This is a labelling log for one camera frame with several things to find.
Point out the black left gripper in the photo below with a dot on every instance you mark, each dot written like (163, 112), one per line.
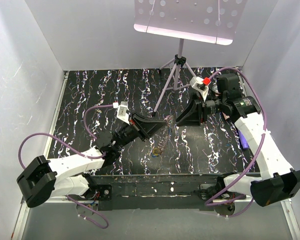
(146, 129)

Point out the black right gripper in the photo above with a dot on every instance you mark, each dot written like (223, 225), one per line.
(191, 116)

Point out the round metal keyring disc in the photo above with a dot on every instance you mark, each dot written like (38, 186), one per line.
(165, 136)

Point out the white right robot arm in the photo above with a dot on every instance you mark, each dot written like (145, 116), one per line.
(278, 180)

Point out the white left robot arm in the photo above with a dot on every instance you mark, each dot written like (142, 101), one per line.
(47, 178)

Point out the yellow key tag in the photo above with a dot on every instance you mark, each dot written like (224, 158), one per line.
(156, 152)

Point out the glitter toy microphone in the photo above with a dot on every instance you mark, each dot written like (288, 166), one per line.
(215, 88)

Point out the purple toy microphone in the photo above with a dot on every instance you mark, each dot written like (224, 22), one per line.
(243, 140)

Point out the black front mounting bar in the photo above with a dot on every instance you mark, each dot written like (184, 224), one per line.
(151, 192)

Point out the lilac music stand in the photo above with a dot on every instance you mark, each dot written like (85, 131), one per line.
(207, 21)

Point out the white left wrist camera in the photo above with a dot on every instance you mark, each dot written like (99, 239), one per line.
(122, 111)

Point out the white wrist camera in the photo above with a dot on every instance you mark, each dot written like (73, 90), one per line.
(122, 111)
(201, 85)

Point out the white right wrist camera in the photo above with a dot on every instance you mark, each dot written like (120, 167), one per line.
(201, 85)

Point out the aluminium frame rail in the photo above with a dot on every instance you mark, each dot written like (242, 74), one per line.
(60, 219)

